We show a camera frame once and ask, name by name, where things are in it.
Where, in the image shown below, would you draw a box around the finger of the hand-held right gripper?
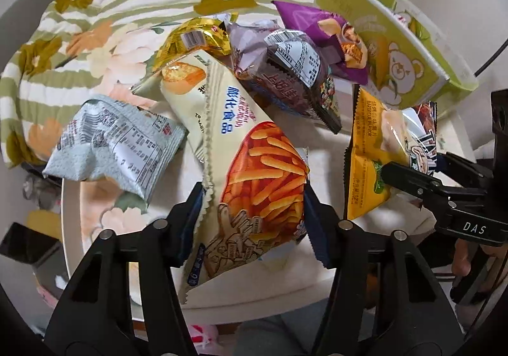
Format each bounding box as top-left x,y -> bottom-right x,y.
434,151 -> 492,192
379,161 -> 457,218

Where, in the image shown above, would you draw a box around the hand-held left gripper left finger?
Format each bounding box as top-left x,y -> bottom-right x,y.
43,181 -> 205,356

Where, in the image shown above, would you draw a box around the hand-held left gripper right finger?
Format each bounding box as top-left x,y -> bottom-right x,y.
304,183 -> 465,356

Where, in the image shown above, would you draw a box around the yellow chip packet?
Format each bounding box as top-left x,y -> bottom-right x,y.
343,86 -> 415,222

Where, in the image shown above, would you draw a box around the cream stick snack packet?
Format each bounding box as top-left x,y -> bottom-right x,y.
159,48 -> 310,305

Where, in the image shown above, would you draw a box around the grey-blue snack packet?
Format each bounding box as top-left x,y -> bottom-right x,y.
42,94 -> 187,214

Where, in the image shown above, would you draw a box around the green storage box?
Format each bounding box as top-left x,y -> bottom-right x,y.
315,0 -> 479,111

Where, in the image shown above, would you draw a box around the dark purple snack packet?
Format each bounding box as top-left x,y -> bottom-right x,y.
224,20 -> 342,134

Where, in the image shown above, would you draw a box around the gold snack packet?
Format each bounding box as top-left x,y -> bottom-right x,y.
152,17 -> 233,73

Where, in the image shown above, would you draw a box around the purple chip packet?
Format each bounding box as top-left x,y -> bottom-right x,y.
272,1 -> 370,86

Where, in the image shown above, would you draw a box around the person's right hand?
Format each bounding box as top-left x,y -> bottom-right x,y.
451,239 -> 485,278

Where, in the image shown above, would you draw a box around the dark printed snack packet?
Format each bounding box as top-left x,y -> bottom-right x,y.
401,101 -> 439,178

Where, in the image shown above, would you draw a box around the white round table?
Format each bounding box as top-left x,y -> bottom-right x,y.
59,177 -> 457,327

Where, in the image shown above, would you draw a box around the person's grey trousers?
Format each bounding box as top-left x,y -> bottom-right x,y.
232,310 -> 330,356

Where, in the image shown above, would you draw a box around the pink plastic bag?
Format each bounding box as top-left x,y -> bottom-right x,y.
190,323 -> 224,356

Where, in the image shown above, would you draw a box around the yellow object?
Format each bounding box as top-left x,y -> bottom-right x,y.
26,209 -> 63,241

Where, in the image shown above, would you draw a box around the black flat object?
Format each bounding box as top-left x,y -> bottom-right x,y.
0,222 -> 66,299

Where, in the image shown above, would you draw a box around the floral tablecloth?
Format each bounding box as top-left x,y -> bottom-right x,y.
0,0 -> 477,301

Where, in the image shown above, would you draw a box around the black cable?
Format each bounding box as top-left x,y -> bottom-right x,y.
474,38 -> 508,77

